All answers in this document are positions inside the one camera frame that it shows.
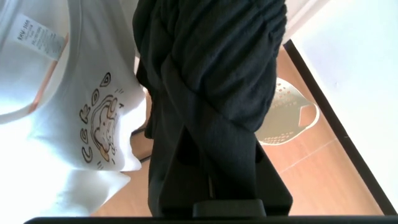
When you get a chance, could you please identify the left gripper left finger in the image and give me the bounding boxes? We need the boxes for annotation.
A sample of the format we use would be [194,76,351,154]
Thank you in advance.
[159,126,216,217]

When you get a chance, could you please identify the white laundry basket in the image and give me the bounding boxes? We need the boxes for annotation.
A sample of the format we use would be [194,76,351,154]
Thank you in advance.
[254,77,321,146]

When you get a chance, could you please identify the black garment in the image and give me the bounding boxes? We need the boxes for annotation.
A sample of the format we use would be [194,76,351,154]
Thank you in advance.
[132,0,289,218]

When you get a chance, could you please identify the pink clothes hanger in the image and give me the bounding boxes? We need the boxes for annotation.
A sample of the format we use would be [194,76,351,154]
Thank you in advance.
[27,32,70,114]

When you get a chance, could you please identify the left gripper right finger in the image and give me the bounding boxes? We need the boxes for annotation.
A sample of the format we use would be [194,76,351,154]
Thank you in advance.
[254,141,294,217]

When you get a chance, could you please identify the white printed t-shirt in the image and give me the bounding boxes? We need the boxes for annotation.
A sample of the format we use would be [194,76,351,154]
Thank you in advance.
[0,0,153,224]

